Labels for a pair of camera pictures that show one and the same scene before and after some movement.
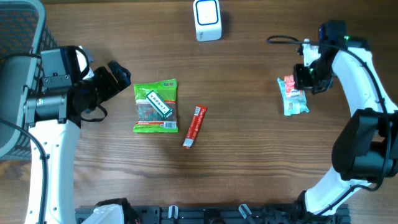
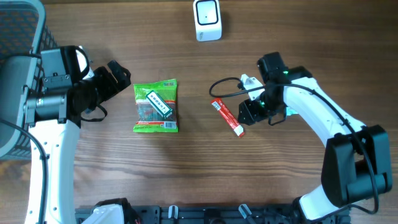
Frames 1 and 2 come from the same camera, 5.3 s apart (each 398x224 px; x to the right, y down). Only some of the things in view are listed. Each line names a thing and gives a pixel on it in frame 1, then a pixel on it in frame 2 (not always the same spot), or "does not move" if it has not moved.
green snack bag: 156,107 does not move
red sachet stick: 194,127 → 237,127
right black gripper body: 311,77 → 257,110
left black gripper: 111,86 does not move
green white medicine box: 158,103 does not move
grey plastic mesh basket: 25,33 does not move
